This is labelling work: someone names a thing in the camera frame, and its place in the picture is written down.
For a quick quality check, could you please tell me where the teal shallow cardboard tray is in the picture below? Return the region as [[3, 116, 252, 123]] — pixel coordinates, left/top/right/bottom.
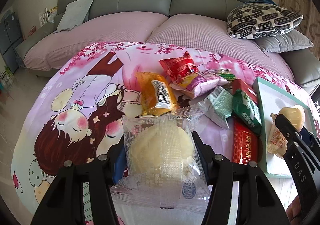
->
[[253, 77, 317, 178]]

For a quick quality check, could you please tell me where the pale green barcode snack pack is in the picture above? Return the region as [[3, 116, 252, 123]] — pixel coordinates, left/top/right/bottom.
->
[[205, 86, 233, 130]]

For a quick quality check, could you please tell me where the pink snack bag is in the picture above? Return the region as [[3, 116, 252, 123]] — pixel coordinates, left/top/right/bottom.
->
[[170, 70, 228, 99]]

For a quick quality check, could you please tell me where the pink checked sofa cover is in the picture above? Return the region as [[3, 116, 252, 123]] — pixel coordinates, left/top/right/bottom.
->
[[17, 11, 294, 80]]

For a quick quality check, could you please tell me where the black white patterned pillow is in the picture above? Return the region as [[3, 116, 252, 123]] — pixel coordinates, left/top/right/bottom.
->
[[227, 3, 304, 40]]

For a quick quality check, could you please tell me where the red foil snack pack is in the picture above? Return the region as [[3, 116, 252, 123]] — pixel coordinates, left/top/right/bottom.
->
[[159, 51, 199, 82]]

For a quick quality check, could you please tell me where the patterned beige curtain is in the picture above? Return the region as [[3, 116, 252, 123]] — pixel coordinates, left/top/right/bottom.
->
[[279, 0, 319, 57]]

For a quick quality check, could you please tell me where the clear yellow pastry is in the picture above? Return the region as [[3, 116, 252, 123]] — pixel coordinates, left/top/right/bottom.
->
[[119, 103, 210, 211]]

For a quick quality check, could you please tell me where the dark red snack box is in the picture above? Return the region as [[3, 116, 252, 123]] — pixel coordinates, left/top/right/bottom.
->
[[231, 79, 258, 105]]

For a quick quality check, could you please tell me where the beige barcode snack pack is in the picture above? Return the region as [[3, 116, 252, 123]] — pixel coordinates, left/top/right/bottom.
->
[[267, 113, 287, 159]]

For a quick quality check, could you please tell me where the pink cartoon print blanket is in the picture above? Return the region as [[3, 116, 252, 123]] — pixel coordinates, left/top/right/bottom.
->
[[11, 42, 319, 213]]

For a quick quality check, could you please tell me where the small green cream packet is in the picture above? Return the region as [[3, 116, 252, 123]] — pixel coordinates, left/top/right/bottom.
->
[[217, 69, 236, 82]]

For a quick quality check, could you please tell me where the orange yellow snack pack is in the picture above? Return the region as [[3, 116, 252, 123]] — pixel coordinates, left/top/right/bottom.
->
[[136, 72, 180, 117]]

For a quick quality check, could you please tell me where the pale grey cushion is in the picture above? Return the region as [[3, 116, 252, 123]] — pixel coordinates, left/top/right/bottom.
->
[[54, 0, 94, 33]]

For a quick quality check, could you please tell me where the red gold patterned snack pack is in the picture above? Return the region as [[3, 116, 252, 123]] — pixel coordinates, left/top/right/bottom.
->
[[232, 118, 258, 164]]

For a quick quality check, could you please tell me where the green white biscuit pack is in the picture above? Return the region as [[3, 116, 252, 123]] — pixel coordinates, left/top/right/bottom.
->
[[233, 89, 262, 135]]

